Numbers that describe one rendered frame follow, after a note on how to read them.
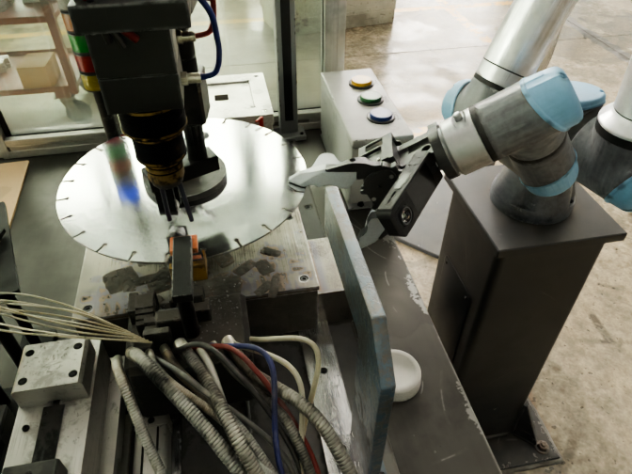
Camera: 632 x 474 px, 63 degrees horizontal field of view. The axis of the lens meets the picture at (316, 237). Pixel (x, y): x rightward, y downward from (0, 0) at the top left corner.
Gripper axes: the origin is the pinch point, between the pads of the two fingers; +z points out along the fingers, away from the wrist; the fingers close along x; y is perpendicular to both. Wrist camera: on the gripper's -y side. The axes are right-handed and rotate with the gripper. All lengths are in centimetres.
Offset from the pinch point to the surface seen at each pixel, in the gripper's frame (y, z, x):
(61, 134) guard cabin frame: 36, 53, 24
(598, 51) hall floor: 296, -88, -166
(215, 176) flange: -0.2, 7.3, 13.6
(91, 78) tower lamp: 20.8, 25.9, 30.0
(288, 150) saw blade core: 8.3, 0.6, 7.9
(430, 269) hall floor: 82, 20, -94
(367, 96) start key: 35.1, -6.7, -2.2
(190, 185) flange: -2.7, 9.5, 15.2
